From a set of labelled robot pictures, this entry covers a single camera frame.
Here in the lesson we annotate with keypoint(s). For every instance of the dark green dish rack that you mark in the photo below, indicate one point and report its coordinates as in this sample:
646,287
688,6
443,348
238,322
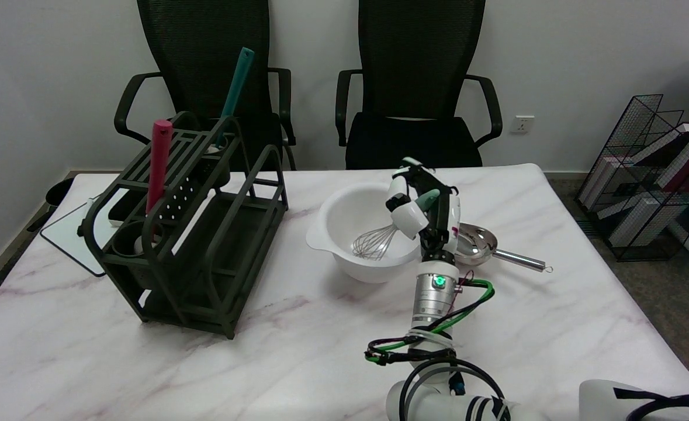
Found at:
233,257

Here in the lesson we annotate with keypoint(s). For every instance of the white leaning book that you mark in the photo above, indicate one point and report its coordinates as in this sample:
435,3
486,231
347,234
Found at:
613,172

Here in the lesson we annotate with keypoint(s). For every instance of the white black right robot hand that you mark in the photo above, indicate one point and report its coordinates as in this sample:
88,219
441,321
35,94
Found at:
446,216

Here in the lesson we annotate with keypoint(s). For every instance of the white mixing bowl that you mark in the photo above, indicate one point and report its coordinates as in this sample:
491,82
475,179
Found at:
350,210

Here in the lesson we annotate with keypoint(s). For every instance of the white flat book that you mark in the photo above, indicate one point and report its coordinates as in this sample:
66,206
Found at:
636,219

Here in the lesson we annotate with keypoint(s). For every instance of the white wall socket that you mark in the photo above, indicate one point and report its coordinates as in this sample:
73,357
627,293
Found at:
522,124

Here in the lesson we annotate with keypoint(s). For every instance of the steel scoop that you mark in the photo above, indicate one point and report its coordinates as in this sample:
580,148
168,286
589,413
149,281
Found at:
478,242

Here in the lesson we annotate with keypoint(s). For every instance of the black mesh office chair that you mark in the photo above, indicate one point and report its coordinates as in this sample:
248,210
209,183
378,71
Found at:
204,47
420,58

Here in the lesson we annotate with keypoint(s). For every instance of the white board with black edge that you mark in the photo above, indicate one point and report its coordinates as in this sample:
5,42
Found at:
72,240

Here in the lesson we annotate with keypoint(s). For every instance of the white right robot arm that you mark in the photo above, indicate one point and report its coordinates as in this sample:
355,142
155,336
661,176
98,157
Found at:
432,304

